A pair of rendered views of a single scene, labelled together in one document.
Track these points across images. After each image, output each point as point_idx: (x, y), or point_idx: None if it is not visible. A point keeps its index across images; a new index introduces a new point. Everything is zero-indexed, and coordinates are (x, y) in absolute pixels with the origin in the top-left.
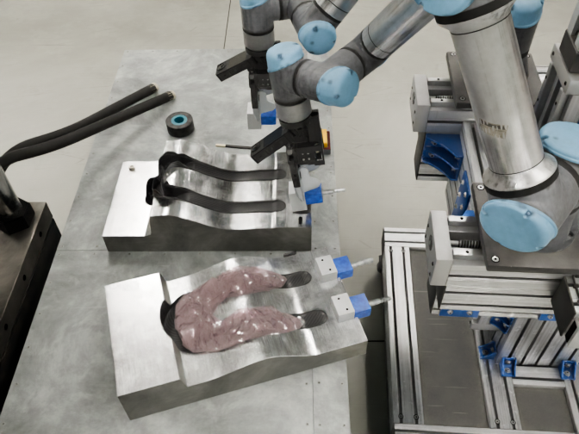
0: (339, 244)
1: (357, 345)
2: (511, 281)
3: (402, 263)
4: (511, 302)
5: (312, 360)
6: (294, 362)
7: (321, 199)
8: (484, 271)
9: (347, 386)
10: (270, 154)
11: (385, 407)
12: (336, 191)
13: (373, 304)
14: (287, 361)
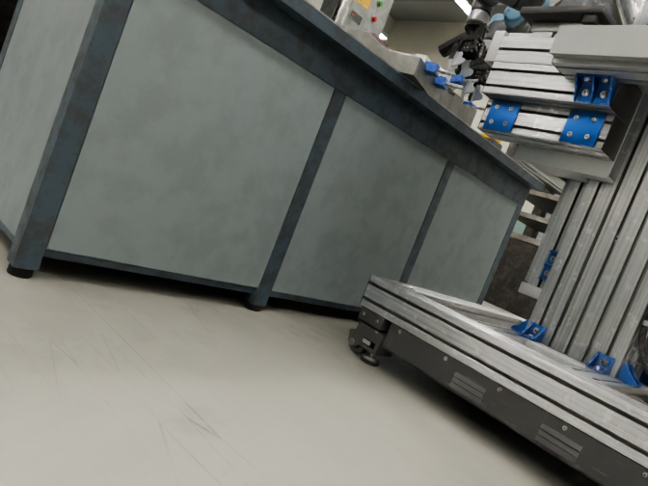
0: (451, 112)
1: (412, 58)
2: (539, 53)
3: (503, 313)
4: (534, 83)
5: (382, 54)
6: (372, 47)
7: (460, 78)
8: (523, 42)
9: (388, 63)
10: (449, 44)
11: (393, 356)
12: (472, 79)
13: (441, 69)
14: (369, 42)
